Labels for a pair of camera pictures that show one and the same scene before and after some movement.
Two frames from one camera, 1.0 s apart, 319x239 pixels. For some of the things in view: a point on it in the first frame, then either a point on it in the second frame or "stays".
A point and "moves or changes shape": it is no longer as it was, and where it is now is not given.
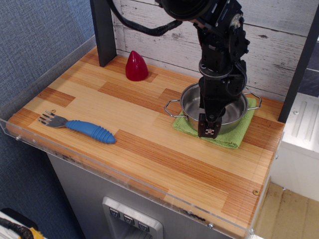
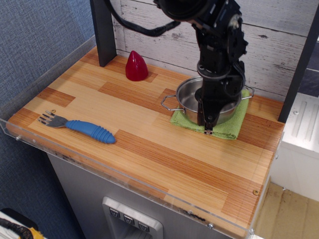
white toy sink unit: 295,166 stays
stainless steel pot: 188,106 moves or changes shape
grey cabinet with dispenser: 108,206 stays
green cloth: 231,138 to 230,128
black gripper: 223,74 stays
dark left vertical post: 102,22 stays
